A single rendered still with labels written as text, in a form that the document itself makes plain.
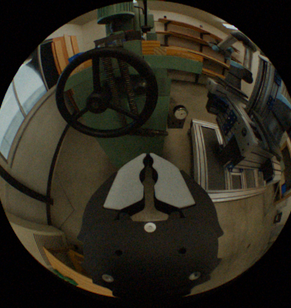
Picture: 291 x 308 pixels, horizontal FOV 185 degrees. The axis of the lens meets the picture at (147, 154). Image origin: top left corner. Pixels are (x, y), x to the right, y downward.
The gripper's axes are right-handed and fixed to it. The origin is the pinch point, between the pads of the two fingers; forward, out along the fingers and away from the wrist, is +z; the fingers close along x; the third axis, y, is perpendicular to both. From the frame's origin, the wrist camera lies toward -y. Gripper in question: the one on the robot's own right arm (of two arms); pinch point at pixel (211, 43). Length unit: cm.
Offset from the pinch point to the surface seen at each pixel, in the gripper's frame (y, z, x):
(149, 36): 9, -44, -76
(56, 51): -64, 37, -198
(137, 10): -23, -41, -77
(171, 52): 23, -61, -68
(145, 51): 21, -67, -81
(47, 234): 66, -162, -197
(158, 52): 22, -74, -77
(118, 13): -9, -67, -87
